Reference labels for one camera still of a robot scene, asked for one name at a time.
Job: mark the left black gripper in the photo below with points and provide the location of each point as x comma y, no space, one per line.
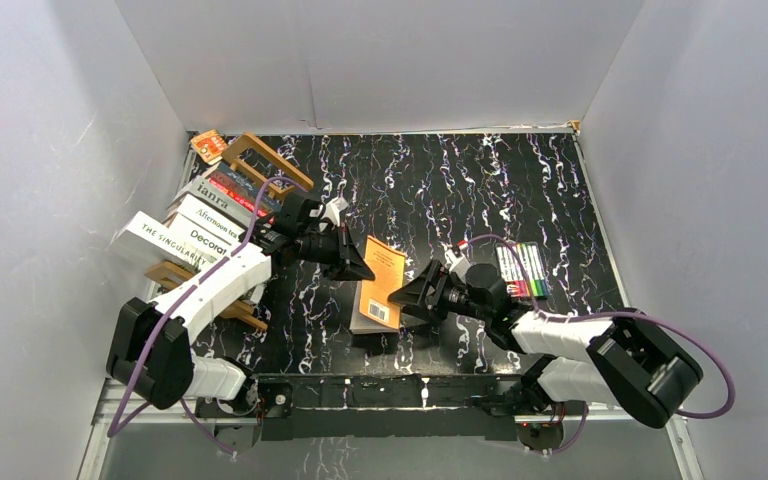
341,249

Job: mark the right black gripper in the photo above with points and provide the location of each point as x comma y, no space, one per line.
417,289

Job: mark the orange paperback book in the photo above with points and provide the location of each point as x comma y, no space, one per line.
372,312

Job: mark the floral patterned book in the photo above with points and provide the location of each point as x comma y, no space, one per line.
251,189

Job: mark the white Afternoon tea book box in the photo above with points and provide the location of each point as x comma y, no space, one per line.
206,217

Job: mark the red comic treehouse book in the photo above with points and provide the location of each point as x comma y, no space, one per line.
237,193

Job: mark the brown Decorate Furniture book box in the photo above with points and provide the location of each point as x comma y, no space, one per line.
204,241

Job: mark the grey book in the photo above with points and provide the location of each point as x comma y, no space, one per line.
203,190

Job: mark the white palm leaf book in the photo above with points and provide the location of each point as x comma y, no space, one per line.
146,242

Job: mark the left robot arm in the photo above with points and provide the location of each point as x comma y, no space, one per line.
151,351

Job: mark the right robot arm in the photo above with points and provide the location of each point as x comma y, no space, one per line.
621,361

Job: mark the coloured marker pen pack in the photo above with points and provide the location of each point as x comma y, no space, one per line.
525,272

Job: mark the wooden book rack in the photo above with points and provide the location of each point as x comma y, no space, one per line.
170,276

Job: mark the small orange card pack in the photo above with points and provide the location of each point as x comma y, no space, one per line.
209,146

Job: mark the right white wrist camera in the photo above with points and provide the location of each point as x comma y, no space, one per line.
456,259

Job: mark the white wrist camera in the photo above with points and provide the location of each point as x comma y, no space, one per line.
456,259
332,213

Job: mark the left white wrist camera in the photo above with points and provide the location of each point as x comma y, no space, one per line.
332,213

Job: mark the aluminium front rail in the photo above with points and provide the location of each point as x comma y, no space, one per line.
390,401

